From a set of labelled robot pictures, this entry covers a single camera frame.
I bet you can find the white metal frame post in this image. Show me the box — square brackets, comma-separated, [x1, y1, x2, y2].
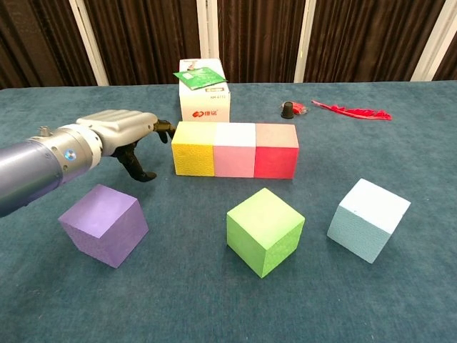
[196, 0, 220, 60]
[410, 0, 457, 82]
[68, 0, 110, 86]
[293, 0, 317, 84]

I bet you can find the yellow foam cube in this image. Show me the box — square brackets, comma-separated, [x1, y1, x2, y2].
[171, 121, 219, 178]

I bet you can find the red feather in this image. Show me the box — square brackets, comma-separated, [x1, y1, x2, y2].
[311, 99, 393, 121]

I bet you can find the light blue foam cube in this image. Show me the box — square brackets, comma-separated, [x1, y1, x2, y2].
[326, 178, 412, 265]

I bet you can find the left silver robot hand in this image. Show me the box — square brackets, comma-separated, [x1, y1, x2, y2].
[76, 109, 176, 183]

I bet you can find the white cardboard box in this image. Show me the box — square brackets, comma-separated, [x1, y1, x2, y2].
[179, 58, 231, 123]

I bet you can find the purple foam cube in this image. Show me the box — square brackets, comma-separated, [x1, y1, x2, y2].
[57, 184, 149, 269]

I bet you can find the teal felt table cover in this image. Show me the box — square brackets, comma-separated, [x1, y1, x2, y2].
[0, 80, 457, 343]

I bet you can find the red foam cube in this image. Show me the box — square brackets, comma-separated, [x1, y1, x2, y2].
[253, 123, 299, 179]

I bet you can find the pink foam cube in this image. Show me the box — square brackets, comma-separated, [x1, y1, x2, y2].
[213, 122, 257, 179]

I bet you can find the green foam cube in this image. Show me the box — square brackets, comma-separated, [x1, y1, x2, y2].
[226, 187, 306, 279]

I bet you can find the green sachet packet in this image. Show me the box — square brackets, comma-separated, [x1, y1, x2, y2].
[172, 66, 229, 91]

